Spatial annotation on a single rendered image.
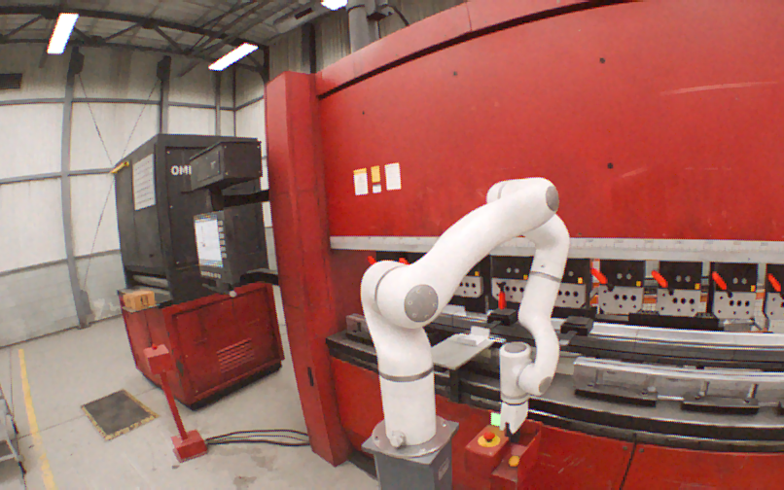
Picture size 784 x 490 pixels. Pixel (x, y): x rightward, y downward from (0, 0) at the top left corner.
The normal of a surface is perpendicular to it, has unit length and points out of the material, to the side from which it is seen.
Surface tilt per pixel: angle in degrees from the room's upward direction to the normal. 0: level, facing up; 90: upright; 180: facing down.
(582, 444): 90
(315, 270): 90
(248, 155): 90
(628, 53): 90
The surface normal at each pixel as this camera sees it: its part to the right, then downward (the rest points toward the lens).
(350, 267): 0.71, 0.02
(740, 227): -0.70, 0.15
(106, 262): 0.86, -0.02
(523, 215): -0.22, 0.39
